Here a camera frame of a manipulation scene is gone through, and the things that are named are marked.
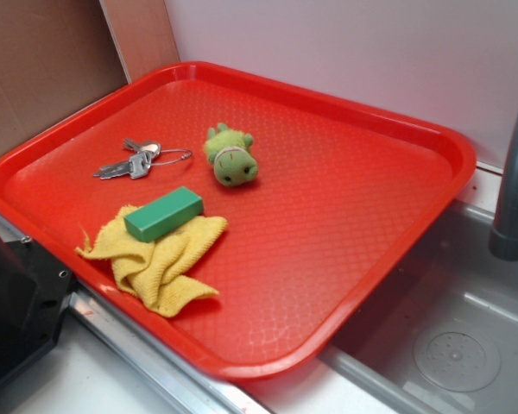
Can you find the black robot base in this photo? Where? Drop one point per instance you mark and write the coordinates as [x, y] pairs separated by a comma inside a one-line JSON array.
[[34, 294]]

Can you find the green rectangular block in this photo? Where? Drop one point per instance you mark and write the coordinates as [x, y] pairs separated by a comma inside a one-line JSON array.
[[163, 215]]

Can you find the green plush toy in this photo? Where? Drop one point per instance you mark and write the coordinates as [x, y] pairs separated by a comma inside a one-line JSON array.
[[228, 152]]

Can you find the red plastic tray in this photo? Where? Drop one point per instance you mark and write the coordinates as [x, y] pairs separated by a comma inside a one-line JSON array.
[[343, 191]]

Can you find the small silver key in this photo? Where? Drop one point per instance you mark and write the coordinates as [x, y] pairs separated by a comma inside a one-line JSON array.
[[151, 146]]

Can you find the yellow cloth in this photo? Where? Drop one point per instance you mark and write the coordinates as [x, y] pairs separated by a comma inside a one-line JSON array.
[[155, 271]]

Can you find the large silver key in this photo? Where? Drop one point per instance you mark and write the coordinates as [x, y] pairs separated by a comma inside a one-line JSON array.
[[136, 166]]

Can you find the grey plastic sink basin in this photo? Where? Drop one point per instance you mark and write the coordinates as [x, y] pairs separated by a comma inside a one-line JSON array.
[[438, 335]]

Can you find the brown cardboard panel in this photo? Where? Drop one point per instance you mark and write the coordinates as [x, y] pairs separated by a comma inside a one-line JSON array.
[[57, 57]]

